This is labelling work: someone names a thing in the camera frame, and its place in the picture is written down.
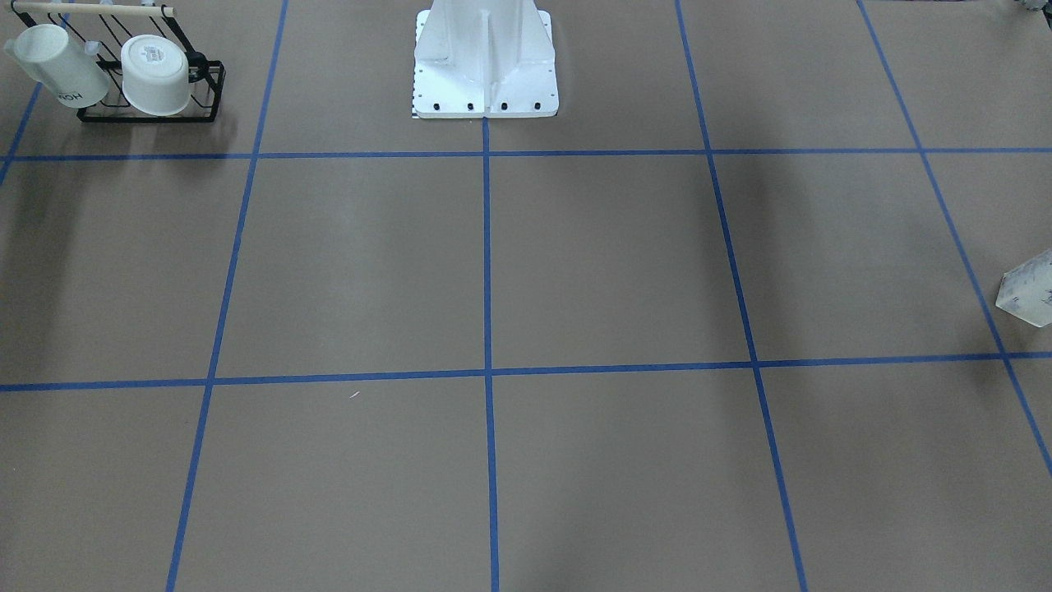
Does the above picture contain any blue milk carton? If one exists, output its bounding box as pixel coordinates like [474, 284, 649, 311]
[995, 248, 1051, 327]

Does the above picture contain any white ribbed cup on rack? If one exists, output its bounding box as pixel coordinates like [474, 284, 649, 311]
[119, 35, 191, 117]

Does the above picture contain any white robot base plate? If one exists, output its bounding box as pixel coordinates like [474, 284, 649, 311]
[411, 1, 560, 119]

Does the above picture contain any black wire cup rack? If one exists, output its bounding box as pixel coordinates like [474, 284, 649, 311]
[2, 1, 226, 123]

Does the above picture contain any white mug with handle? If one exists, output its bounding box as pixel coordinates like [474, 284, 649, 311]
[3, 24, 110, 109]

